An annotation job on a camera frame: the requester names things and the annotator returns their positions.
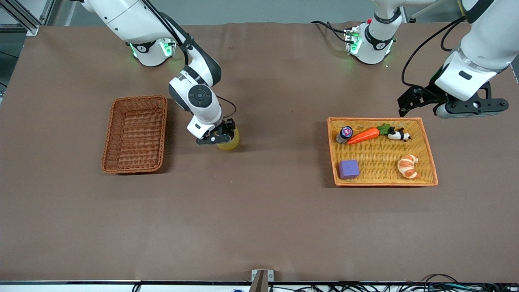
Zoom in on clear yellowish tape roll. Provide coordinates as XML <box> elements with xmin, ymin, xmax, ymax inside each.
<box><xmin>215</xmin><ymin>126</ymin><xmax>240</xmax><ymax>152</ymax></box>

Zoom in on orange wicker basket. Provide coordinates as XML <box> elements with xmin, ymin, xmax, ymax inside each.
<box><xmin>327</xmin><ymin>117</ymin><xmax>439</xmax><ymax>187</ymax></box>

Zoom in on brown wicker basket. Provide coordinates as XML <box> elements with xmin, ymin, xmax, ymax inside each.
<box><xmin>101</xmin><ymin>95</ymin><xmax>168</xmax><ymax>174</ymax></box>

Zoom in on black white panda toy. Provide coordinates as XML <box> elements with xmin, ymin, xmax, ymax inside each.
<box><xmin>387</xmin><ymin>127</ymin><xmax>411</xmax><ymax>142</ymax></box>

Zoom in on orange toy carrot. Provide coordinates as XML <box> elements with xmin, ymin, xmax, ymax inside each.
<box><xmin>347</xmin><ymin>123</ymin><xmax>392</xmax><ymax>145</ymax></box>

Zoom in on toy croissant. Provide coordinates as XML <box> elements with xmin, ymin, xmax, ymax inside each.
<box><xmin>397</xmin><ymin>154</ymin><xmax>419</xmax><ymax>179</ymax></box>

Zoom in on small bottle purple cap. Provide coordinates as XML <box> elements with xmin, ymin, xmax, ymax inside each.
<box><xmin>336</xmin><ymin>126</ymin><xmax>354</xmax><ymax>144</ymax></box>

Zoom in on brown table cover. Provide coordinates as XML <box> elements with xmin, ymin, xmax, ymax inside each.
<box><xmin>0</xmin><ymin>22</ymin><xmax>519</xmax><ymax>283</ymax></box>

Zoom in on purple cube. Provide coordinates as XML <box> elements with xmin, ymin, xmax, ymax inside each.
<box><xmin>338</xmin><ymin>159</ymin><xmax>360</xmax><ymax>180</ymax></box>

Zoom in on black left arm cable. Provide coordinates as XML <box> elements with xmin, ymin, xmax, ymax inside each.
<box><xmin>401</xmin><ymin>15</ymin><xmax>468</xmax><ymax>89</ymax></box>

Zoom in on black left base cable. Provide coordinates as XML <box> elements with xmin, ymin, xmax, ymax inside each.
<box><xmin>311</xmin><ymin>20</ymin><xmax>351</xmax><ymax>43</ymax></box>

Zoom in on metal table edge bracket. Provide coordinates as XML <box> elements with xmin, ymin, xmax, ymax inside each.
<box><xmin>251</xmin><ymin>269</ymin><xmax>274</xmax><ymax>292</ymax></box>

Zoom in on black cable bundle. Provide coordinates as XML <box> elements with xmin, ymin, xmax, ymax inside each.
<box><xmin>132</xmin><ymin>274</ymin><xmax>519</xmax><ymax>292</ymax></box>

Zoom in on aluminium frame profile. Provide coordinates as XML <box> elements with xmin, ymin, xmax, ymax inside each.
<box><xmin>0</xmin><ymin>0</ymin><xmax>62</xmax><ymax>36</ymax></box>

